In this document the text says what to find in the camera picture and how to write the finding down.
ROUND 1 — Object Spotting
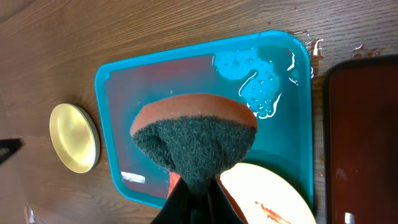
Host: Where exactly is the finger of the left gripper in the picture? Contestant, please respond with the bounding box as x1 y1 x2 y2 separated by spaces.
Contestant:
0 138 23 164

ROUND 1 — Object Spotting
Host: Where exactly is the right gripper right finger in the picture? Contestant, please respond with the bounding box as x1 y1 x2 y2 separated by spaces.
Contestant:
205 179 243 224

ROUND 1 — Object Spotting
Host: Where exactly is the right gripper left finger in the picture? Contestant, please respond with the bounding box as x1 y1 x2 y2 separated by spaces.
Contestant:
151 178 193 224

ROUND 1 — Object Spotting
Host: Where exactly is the yellow-green plate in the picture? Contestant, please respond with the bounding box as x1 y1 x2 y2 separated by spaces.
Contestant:
220 163 316 224
49 103 101 174

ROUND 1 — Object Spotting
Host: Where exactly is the orange sponge with dark scourer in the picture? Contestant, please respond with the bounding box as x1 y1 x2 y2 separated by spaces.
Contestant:
129 93 259 224

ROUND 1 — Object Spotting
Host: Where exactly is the teal plastic tray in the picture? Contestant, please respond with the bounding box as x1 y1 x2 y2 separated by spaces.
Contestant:
95 30 314 208

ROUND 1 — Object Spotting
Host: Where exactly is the black red lacquer tray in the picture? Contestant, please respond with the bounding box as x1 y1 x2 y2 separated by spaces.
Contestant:
323 55 397 223

